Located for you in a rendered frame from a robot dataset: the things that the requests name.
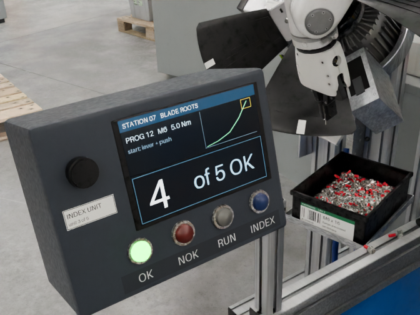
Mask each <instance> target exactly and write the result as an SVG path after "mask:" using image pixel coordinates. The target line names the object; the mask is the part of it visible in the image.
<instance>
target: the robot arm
mask: <svg viewBox="0 0 420 315"><path fill-rule="evenodd" d="M352 1H353V0H284V4H285V7H286V13H287V19H288V22H289V28H290V32H291V37H292V43H293V45H294V46H295V53H296V65H297V72H298V75H299V79H300V82H301V84H302V85H304V86H306V87H307V88H309V89H310V90H311V91H312V92H313V94H314V97H315V100H316V101H317V102H319V103H318V105H319V112H320V115H321V119H324V120H326V121H328V120H330V119H331V118H332V117H334V116H335V115H336V114H337V113H338V112H337V108H336V101H335V100H338V101H342V100H344V99H346V98H347V96H346V92H345V90H344V87H349V86H350V85H351V82H350V77H349V71H348V65H347V62H346V58H345V55H344V52H343V49H342V47H341V44H340V42H339V41H337V39H336V38H337V37H338V24H339V22H340V21H341V19H342V18H343V16H344V15H345V13H346V11H347V10H348V9H349V7H350V5H351V3H352Z"/></svg>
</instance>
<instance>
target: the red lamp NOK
mask: <svg viewBox="0 0 420 315"><path fill-rule="evenodd" d="M194 235H195V228H194V226H193V224H192V223H191V222H189V221H187V220H182V221H179V222H177V223H176V224H175V225H174V227H173V229H172V232H171V237H172V240H173V242H174V243H175V244H177V245H180V246H185V245H187V244H189V243H190V242H191V241H192V240H193V238H194Z"/></svg>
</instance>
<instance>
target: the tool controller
mask: <svg viewBox="0 0 420 315"><path fill-rule="evenodd" d="M4 128H5V130H6V134H7V138H8V141H9V145H10V148H11V152H12V156H13V158H14V162H15V165H16V169H17V173H18V176H19V180H20V183H21V187H22V191H23V193H24V197H25V200H26V204H27V208H28V211H29V215H30V217H31V221H32V225H33V228H34V232H35V235H36V239H37V243H38V246H39V250H40V252H41V256H42V260H43V263H44V267H45V270H46V274H47V278H48V281H49V282H50V283H51V284H52V286H53V287H54V288H55V289H56V291H57V292H58V293H59V294H60V295H61V296H62V297H63V298H64V300H65V301H66V302H67V303H68V304H69V305H70V306H71V308H72V309H73V310H74V311H75V313H76V314H77V315H92V314H94V313H96V312H98V311H100V310H103V309H105V308H107V307H109V306H112V305H113V304H116V303H118V302H120V301H123V300H125V299H127V298H129V297H131V296H133V295H135V294H138V293H140V292H142V291H145V290H147V289H149V288H151V287H153V286H155V285H157V284H160V283H162V282H164V281H167V280H168V279H171V278H173V277H175V276H177V275H179V274H182V273H184V272H186V271H188V270H190V269H192V268H195V267H197V266H199V265H202V264H204V263H206V262H208V261H210V260H212V259H214V258H217V257H219V256H221V255H223V254H226V253H228V252H230V251H232V250H234V249H237V248H239V247H241V246H243V245H245V244H247V243H250V242H252V241H254V240H256V239H259V238H261V237H263V236H265V235H267V234H269V233H272V232H274V231H276V230H278V229H281V228H283V227H284V226H285V225H286V215H285V211H284V203H283V195H282V191H281V183H280V178H279V171H278V163H277V158H276V150H275V146H274V138H273V130H272V126H271V118H270V113H269V106H268V98H267V94H266V86H265V81H264V73H263V70H262V69H259V68H233V69H207V70H204V71H199V72H195V73H192V74H187V75H184V76H179V77H175V78H172V79H167V80H163V81H159V82H154V83H151V84H147V85H143V86H139V87H134V88H131V89H127V90H123V91H118V92H114V93H111V94H106V95H103V96H98V97H94V98H91V99H86V100H83V101H78V102H74V103H71V104H65V105H62V106H58V107H53V108H50V109H45V110H42V111H38V112H33V113H30V114H25V115H22V116H18V117H12V118H9V119H7V120H6V121H5V122H4ZM174 163H176V169H177V175H178V179H179V184H180V188H181V194H182V200H183V203H184V208H185V209H184V210H182V211H179V212H176V213H174V214H172V215H169V216H166V217H164V218H161V219H158V220H157V221H153V222H150V223H149V224H146V225H143V226H141V222H140V218H139V213H138V209H137V205H136V200H135V197H134V192H133V187H132V184H131V178H133V177H136V176H139V175H142V174H145V173H148V172H151V171H154V170H157V169H160V168H163V167H165V166H168V165H171V164H174ZM259 189H261V190H263V191H265V192H267V194H268V196H269V206H268V207H267V209H266V210H265V211H264V212H262V213H255V212H252V211H251V209H250V207H249V199H250V197H251V194H252V193H253V192H254V191H257V190H259ZM221 204H226V205H228V206H230V207H231V208H232V210H233V213H234V219H233V221H232V223H231V225H230V226H229V227H227V228H225V229H219V228H217V227H215V226H214V224H213V222H212V215H213V211H214V210H215V208H216V207H218V206H219V205H221ZM182 220H187V221H189V222H191V223H192V224H193V226H194V228H195V235H194V238H193V240H192V241H191V242H190V243H189V244H187V245H185V246H180V245H177V244H175V243H174V242H173V240H172V237H171V232H172V229H173V227H174V225H175V224H176V223H177V222H179V221H182ZM136 238H146V239H148V240H149V241H150V242H151V244H152V248H153V250H152V256H151V257H150V259H149V260H148V261H147V262H145V263H143V264H134V263H133V262H131V261H130V260H129V259H128V255H127V250H128V246H129V244H130V243H131V242H132V241H133V240H134V239H136Z"/></svg>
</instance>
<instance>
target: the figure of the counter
mask: <svg viewBox="0 0 420 315"><path fill-rule="evenodd" d="M131 184H132V188H133V192H134V197H135V200H136V205H137V210H138V213H139V218H140V222H141V226H143V225H146V224H149V223H151V222H153V221H157V220H158V219H161V218H164V217H166V216H169V215H172V214H174V213H177V212H179V211H182V210H184V209H185V208H184V203H183V197H182V194H181V188H180V184H179V179H178V173H177V169H176V163H174V164H171V165H168V166H165V167H162V168H160V169H157V170H154V171H151V172H147V173H145V174H142V175H139V176H136V177H132V178H131Z"/></svg>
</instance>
